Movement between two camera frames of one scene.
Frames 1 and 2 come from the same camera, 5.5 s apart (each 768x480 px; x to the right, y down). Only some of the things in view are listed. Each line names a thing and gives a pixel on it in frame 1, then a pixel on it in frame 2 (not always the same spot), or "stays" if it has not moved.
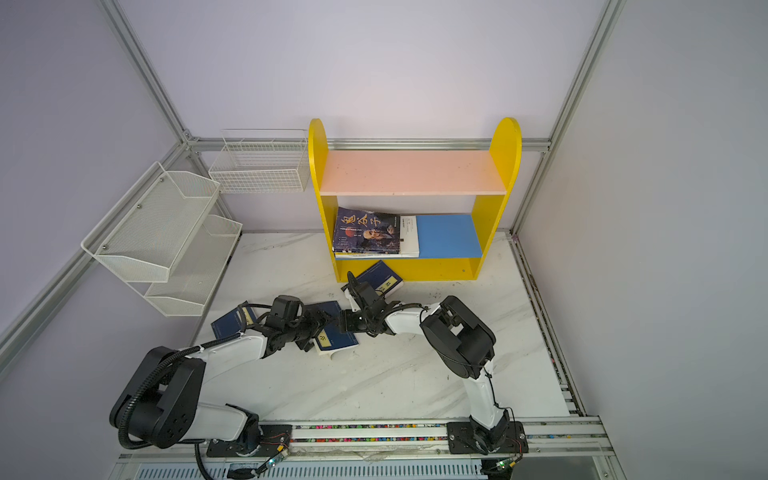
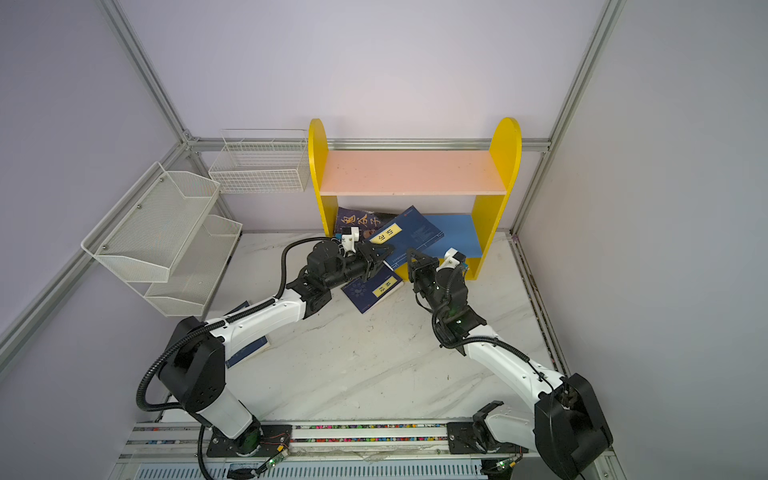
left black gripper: [316, 324] to [371, 259]
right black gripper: [346, 325] to [423, 262]
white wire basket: [263, 161] stays
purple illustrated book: [366, 232] stays
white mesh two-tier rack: [162, 239] stays
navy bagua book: [381, 278] stays
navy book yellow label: [330, 340] to [411, 230]
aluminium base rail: [572, 449] stays
